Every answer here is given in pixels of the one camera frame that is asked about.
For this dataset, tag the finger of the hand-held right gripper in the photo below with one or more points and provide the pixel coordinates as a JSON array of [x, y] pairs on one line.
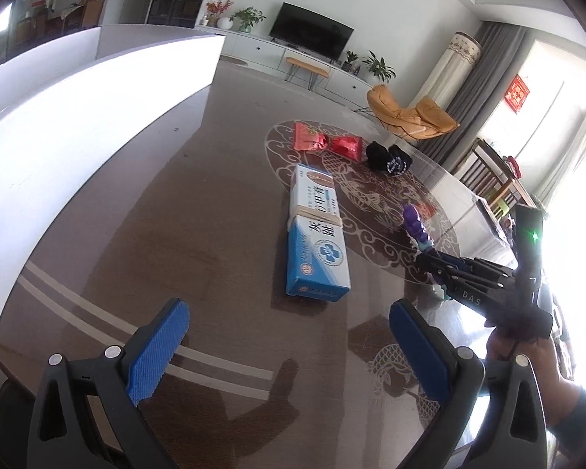
[[459, 264], [464, 293]]

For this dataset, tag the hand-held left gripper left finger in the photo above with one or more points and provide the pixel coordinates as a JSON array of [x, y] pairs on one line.
[[158, 347]]

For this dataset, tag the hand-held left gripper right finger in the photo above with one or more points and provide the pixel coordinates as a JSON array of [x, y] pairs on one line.
[[417, 351]]

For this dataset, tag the blue white medicine box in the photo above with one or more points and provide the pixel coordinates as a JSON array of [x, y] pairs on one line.
[[317, 259]]

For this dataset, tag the person's right forearm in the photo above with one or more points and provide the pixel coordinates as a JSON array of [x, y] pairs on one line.
[[581, 410]]

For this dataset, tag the person's right hand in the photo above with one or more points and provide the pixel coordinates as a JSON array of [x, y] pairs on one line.
[[542, 356]]

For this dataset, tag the dark wooden chair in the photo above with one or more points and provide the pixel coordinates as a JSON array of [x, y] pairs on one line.
[[488, 176]]

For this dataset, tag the black sock with print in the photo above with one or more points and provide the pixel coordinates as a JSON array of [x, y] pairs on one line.
[[399, 162]]

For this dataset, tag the red foil packet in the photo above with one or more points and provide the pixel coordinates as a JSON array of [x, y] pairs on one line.
[[346, 146]]

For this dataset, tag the orange lounge chair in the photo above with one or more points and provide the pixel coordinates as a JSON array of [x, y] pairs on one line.
[[400, 112]]

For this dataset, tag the grey curtain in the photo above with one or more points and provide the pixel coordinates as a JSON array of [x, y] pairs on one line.
[[493, 88]]

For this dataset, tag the orange-red foil packet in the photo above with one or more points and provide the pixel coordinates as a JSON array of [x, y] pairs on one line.
[[310, 138]]

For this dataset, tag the covered standing air conditioner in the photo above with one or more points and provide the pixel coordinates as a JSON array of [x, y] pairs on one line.
[[449, 68]]

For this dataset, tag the broad leaf potted plant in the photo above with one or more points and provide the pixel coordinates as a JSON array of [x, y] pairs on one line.
[[378, 66]]

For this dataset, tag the small potted plant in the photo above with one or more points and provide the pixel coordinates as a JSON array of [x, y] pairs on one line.
[[350, 61]]

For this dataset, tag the wooden bench with hairpin legs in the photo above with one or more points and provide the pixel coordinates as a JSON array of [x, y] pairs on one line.
[[307, 64]]

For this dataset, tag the flat screen television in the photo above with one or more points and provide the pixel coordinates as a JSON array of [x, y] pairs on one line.
[[312, 32]]

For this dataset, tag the white television cabinet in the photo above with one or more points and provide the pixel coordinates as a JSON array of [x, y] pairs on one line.
[[254, 49]]

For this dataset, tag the green leafy potted plant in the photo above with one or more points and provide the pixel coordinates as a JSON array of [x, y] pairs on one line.
[[246, 18]]

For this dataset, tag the white round vase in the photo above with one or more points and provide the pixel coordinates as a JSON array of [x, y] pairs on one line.
[[223, 23]]

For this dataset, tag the red flowers in vase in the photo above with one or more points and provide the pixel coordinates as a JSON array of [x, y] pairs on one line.
[[219, 7]]

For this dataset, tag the wooden dining table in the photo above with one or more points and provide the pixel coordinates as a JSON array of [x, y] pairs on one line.
[[71, 12]]

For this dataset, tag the red wall hanging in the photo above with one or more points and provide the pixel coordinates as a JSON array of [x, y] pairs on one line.
[[517, 94]]

